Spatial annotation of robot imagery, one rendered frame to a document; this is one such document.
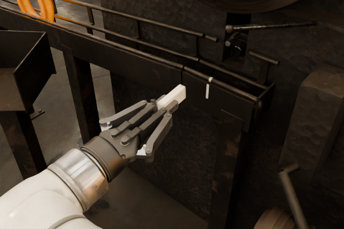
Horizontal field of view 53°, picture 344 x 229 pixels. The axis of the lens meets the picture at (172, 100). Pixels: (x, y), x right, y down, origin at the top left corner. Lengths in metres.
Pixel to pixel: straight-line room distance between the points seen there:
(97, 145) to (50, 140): 1.18
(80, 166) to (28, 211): 0.09
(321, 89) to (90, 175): 0.42
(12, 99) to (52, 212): 0.54
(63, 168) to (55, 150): 1.15
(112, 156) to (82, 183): 0.06
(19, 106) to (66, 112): 0.94
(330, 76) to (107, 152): 0.42
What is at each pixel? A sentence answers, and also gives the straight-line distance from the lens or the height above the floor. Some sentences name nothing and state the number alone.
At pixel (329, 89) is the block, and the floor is 0.80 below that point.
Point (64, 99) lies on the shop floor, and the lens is 1.97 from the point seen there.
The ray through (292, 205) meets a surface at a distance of 0.75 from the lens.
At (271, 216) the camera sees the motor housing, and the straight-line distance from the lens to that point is 0.78.
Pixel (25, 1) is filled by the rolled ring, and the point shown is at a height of 0.67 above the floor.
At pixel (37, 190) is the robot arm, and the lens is 0.53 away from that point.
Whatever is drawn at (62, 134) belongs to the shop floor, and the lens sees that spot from 1.76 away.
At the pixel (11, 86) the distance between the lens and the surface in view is 1.05.
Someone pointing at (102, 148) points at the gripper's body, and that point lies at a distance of 0.57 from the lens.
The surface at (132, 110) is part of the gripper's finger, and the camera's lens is 0.65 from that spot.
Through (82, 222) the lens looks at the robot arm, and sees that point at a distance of 0.49.
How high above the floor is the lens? 1.16
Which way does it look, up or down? 38 degrees down
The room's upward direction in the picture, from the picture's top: straight up
